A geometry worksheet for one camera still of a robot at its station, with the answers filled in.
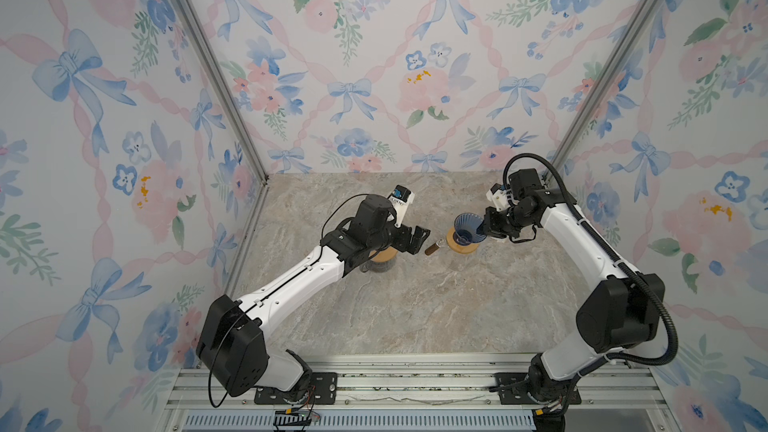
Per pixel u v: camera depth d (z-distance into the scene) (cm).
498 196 80
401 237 68
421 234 69
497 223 75
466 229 88
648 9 75
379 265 93
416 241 69
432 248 93
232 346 40
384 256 86
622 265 46
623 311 44
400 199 67
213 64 86
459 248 87
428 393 75
